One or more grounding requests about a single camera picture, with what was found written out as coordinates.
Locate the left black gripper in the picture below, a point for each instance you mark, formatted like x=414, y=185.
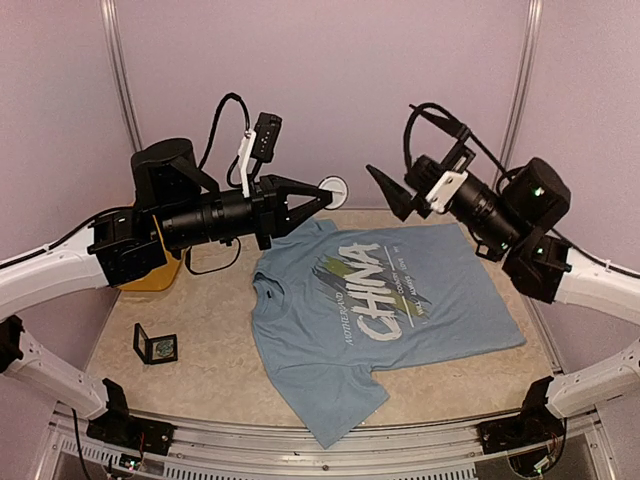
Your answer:
x=267, y=204

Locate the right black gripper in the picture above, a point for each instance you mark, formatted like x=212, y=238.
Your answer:
x=400, y=200

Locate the round blue brooch badge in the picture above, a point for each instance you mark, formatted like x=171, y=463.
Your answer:
x=338, y=189

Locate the light blue printed t-shirt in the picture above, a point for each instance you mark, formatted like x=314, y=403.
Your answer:
x=334, y=306

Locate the yellow plastic basket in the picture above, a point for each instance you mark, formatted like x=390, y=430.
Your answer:
x=142, y=261

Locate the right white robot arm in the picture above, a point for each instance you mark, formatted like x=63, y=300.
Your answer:
x=515, y=228

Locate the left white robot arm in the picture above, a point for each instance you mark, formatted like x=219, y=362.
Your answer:
x=177, y=206

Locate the near black brooch box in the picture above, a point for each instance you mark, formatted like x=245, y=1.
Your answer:
x=154, y=350

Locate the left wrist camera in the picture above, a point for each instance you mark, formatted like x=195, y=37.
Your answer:
x=258, y=144

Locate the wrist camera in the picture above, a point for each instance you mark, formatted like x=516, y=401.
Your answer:
x=453, y=172
x=258, y=144

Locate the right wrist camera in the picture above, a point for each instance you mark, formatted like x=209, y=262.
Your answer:
x=453, y=172

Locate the right aluminium corner post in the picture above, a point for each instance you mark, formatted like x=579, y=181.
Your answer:
x=523, y=80

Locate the aluminium corner post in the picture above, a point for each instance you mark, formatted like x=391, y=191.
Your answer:
x=109, y=13
x=523, y=80

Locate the left aluminium corner post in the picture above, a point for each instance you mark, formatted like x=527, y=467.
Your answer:
x=109, y=13

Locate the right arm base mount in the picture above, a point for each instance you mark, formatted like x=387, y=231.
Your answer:
x=534, y=429

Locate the aluminium front frame rail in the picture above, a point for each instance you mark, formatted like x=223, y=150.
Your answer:
x=221, y=450

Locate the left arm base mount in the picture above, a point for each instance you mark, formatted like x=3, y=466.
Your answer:
x=117, y=426

